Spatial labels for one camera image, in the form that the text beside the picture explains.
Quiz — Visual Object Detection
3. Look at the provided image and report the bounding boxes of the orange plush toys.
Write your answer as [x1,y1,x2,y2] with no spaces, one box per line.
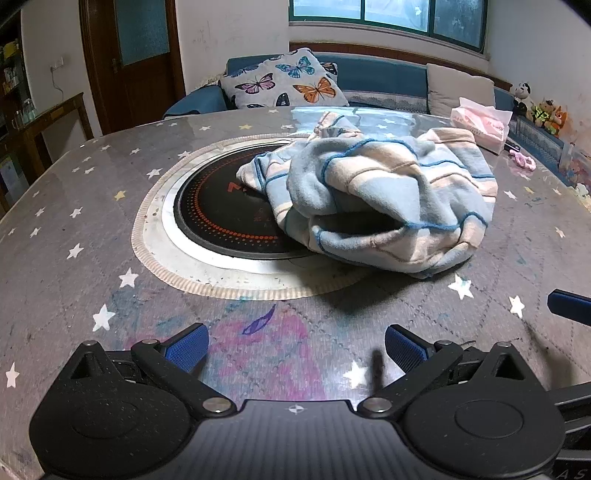
[528,99,568,137]

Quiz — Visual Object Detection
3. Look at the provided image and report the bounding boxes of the green framed window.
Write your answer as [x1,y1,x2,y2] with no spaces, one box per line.
[288,0,488,52]

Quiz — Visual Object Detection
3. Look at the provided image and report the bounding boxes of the pink tissue pack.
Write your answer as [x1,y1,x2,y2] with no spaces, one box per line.
[450,97,513,155]

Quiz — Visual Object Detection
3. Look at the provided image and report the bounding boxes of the panda plush toy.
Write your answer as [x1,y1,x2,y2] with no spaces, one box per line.
[511,82,531,116]

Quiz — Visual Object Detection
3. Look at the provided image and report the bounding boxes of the round black induction cooker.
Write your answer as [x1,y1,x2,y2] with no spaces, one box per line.
[173,145,308,260]

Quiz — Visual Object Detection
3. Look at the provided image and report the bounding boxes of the dark wooden side table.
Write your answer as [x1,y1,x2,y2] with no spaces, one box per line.
[1,92,94,185]

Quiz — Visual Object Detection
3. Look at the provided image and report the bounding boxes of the blue sofa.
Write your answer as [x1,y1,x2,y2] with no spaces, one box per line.
[165,53,590,185]

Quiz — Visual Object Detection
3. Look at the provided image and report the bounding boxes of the butterfly print pillow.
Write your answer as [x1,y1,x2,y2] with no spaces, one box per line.
[221,48,349,109]

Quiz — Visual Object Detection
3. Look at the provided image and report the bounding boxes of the beige cushion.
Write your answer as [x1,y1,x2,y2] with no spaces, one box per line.
[427,64,495,118]

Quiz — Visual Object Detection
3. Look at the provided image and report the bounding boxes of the pink scrunchie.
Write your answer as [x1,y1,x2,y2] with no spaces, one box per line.
[509,150,537,172]

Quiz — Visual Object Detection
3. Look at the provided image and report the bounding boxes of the dark wooden door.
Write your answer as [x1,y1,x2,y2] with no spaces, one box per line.
[79,0,185,134]

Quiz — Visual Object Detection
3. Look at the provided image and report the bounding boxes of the blue striped knit sweater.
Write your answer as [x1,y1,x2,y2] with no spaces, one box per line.
[236,111,498,278]

